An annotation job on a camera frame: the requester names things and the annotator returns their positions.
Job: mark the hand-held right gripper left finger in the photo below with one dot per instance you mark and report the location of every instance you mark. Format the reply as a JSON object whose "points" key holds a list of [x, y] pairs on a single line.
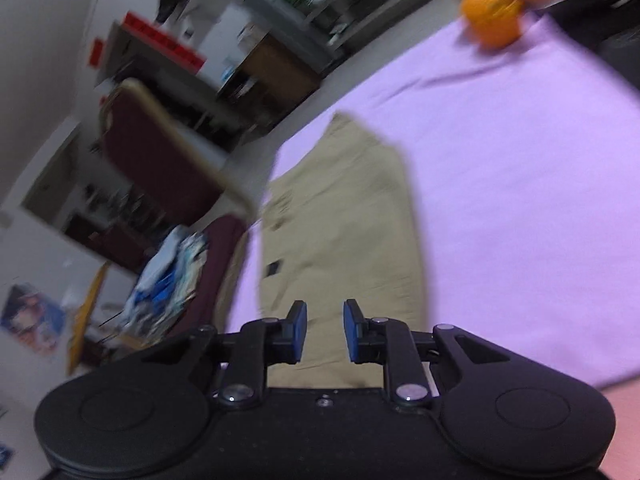
{"points": [[299, 330]]}

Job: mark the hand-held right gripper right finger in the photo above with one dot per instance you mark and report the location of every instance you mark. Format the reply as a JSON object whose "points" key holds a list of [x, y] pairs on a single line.
{"points": [[351, 330]]}

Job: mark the khaki pants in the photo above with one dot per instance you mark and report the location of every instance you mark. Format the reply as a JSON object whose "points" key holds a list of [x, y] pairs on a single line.
{"points": [[340, 240]]}

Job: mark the pile of blue white clothes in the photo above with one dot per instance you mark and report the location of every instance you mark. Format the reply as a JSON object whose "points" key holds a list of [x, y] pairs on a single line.
{"points": [[162, 285]]}

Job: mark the maroon padded chair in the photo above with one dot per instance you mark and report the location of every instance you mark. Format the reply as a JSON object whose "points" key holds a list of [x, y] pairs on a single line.
{"points": [[165, 185]]}

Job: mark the purple table cloth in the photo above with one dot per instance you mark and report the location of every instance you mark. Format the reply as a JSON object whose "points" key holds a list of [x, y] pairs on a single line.
{"points": [[500, 200]]}

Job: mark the wooden cabinet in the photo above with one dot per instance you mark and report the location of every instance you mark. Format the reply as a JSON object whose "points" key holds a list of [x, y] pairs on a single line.
{"points": [[280, 80]]}

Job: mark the grey metal shelf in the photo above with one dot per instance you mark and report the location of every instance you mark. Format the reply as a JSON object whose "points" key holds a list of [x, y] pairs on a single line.
{"points": [[330, 15]]}

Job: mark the red storage bins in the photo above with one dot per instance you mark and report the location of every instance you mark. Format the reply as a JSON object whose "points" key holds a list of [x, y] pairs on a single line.
{"points": [[160, 42]]}

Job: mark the orange plush toy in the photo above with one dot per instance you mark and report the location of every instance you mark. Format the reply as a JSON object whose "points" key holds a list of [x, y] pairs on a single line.
{"points": [[492, 12]]}

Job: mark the wall poster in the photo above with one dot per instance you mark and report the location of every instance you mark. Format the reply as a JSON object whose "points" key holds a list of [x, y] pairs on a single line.
{"points": [[31, 318]]}

